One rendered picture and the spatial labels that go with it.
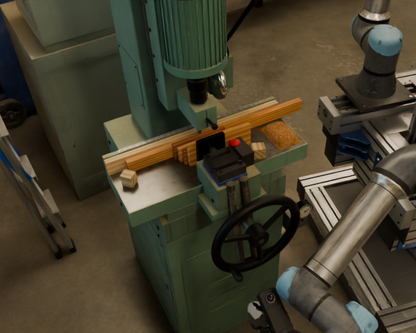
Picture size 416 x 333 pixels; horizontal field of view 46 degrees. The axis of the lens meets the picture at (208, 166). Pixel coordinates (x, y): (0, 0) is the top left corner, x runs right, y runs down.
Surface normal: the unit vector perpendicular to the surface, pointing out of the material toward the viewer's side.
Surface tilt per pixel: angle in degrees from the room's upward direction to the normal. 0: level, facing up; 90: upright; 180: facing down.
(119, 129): 0
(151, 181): 0
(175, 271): 90
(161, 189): 0
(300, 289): 29
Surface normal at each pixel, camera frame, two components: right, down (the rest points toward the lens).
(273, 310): 0.19, -0.33
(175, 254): 0.45, 0.59
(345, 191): -0.05, -0.73
